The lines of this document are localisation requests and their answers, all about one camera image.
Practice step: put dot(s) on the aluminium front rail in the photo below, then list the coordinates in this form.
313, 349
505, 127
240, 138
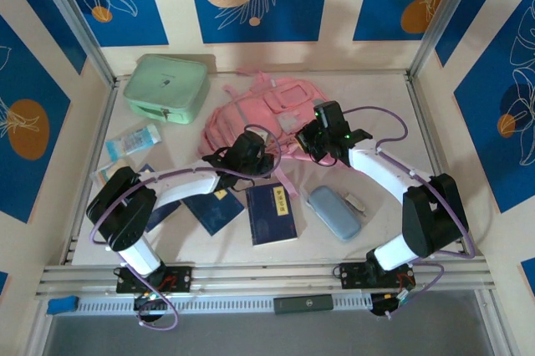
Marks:
267, 276

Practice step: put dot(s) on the blue tape piece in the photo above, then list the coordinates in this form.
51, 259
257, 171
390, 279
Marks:
62, 305

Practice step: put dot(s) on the dark rectangular bar device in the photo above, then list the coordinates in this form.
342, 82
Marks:
303, 303

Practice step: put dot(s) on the light blue pencil case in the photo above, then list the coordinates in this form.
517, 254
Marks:
334, 214

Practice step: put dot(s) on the aluminium frame post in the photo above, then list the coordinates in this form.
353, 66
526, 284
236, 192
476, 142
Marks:
443, 9
75, 21

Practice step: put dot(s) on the small white clip item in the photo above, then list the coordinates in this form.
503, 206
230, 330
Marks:
355, 202

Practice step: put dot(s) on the mint green zip pouch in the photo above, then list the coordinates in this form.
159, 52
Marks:
167, 80

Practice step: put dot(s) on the blue white tissue pack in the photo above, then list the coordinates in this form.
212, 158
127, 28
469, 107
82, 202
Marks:
134, 140

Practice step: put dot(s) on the blue book yellow label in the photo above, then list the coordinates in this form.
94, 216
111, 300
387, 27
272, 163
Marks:
161, 216
213, 214
269, 218

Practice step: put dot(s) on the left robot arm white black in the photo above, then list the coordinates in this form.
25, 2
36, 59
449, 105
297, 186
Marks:
184, 189

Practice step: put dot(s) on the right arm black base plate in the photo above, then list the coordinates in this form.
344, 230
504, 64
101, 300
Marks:
349, 274

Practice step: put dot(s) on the clear snack packet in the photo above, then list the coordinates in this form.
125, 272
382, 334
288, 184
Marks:
109, 170

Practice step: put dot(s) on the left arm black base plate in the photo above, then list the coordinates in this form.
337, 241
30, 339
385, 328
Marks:
184, 278

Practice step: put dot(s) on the pink backpack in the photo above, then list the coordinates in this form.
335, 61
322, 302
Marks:
267, 109

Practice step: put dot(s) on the aluminium side rail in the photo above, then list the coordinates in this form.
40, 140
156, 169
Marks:
106, 115
434, 155

